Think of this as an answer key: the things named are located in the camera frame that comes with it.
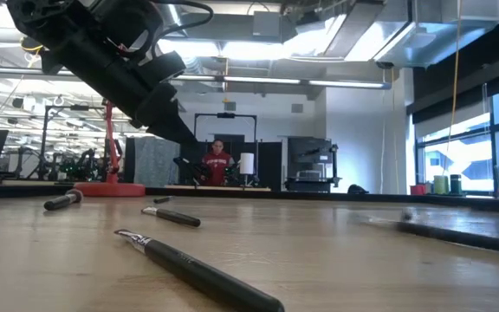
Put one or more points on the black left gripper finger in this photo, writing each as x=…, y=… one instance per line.
x=173, y=128

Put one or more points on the small thin black brush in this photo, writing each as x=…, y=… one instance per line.
x=163, y=199

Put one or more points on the black brush silver ferrule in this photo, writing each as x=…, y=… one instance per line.
x=462, y=237
x=176, y=216

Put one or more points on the short fluffy powder brush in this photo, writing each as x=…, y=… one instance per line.
x=61, y=202

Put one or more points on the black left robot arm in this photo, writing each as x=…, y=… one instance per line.
x=59, y=26

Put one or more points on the grey fabric panel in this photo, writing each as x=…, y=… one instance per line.
x=156, y=162

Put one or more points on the person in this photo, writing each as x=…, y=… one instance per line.
x=217, y=167

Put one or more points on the white cylinder on stand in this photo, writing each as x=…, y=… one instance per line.
x=246, y=163

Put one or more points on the red desk lamp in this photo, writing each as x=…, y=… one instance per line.
x=111, y=190

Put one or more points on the ceiling light strip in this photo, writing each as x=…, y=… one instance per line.
x=258, y=80

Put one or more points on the black partition panels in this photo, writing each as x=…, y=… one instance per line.
x=271, y=164

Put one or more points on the black robot workstation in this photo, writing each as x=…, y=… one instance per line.
x=308, y=149

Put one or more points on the black brush with white print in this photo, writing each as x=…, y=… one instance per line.
x=197, y=271

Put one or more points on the black dome object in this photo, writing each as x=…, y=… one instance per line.
x=357, y=189

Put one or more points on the red container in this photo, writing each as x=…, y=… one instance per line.
x=417, y=190

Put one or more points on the green cup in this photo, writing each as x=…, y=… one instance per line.
x=440, y=185

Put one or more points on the dark green tumbler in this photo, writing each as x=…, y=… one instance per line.
x=455, y=184

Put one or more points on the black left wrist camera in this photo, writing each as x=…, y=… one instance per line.
x=165, y=67

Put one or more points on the black metal rig frame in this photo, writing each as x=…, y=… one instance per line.
x=225, y=115

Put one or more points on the black table frame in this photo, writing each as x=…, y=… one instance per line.
x=319, y=196

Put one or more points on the silver ventilation duct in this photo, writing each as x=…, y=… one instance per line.
x=440, y=30

